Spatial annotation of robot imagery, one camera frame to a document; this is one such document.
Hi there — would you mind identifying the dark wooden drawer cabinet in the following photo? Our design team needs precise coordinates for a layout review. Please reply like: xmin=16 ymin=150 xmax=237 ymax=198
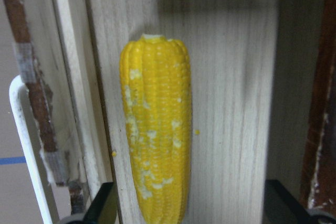
xmin=300 ymin=0 xmax=335 ymax=215

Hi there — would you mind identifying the white drawer handle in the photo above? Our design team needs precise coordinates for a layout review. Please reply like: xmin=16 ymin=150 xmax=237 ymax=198
xmin=9 ymin=76 xmax=60 ymax=223

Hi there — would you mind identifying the yellow toy corn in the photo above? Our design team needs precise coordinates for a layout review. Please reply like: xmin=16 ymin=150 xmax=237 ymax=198
xmin=119 ymin=35 xmax=192 ymax=223

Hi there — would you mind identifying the light wood drawer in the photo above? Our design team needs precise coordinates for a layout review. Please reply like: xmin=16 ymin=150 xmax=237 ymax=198
xmin=0 ymin=0 xmax=321 ymax=224

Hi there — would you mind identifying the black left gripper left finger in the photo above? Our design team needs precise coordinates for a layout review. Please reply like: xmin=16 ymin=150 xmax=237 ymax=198
xmin=83 ymin=182 xmax=117 ymax=224

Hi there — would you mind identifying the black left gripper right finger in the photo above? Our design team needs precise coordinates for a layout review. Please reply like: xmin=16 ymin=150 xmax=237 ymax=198
xmin=264 ymin=179 xmax=319 ymax=223

